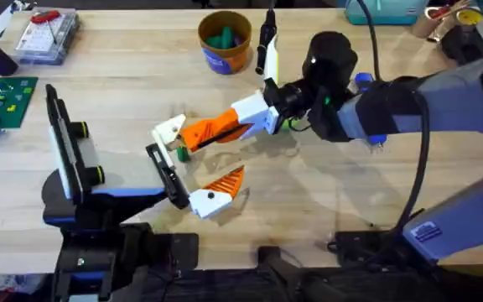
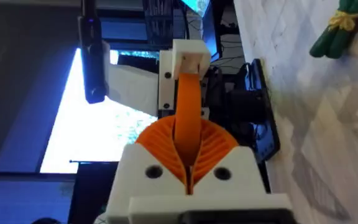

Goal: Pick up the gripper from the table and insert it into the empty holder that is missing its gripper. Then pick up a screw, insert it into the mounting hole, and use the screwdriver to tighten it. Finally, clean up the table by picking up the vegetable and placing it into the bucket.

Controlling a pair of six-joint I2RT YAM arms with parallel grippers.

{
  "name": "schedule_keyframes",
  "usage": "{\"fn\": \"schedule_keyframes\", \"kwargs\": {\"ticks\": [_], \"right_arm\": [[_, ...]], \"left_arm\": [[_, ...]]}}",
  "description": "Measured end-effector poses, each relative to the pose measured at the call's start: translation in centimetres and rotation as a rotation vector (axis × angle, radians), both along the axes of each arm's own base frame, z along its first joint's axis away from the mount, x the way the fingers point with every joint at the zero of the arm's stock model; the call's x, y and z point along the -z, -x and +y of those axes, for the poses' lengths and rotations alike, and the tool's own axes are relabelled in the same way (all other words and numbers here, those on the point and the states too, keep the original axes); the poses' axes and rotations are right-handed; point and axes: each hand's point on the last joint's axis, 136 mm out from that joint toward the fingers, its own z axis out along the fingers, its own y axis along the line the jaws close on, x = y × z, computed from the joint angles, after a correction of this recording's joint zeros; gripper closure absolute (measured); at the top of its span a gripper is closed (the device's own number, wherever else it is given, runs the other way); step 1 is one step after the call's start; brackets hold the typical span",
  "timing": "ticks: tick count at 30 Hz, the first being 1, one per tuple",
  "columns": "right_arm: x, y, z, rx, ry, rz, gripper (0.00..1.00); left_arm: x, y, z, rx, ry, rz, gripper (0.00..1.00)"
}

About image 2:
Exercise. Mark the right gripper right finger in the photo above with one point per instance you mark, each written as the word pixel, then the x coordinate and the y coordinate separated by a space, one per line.
pixel 235 183

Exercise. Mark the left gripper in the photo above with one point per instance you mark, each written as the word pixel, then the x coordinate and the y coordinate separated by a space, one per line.
pixel 132 88

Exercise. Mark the dark computer monitor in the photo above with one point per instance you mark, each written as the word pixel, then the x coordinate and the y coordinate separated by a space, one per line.
pixel 211 28

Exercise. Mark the bright computer monitor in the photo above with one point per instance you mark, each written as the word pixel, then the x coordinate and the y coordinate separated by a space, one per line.
pixel 82 133

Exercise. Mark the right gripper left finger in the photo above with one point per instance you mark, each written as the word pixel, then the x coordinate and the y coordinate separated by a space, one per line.
pixel 141 183

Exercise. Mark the green vegetable with yellow tie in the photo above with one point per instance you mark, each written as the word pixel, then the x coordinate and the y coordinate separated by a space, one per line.
pixel 337 34

